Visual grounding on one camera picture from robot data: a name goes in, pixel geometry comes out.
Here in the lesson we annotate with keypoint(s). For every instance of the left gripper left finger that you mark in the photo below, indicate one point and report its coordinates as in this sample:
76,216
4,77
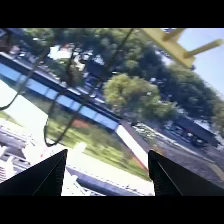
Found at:
43,176

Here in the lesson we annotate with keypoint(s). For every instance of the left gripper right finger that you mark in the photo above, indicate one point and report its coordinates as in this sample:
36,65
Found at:
176,178

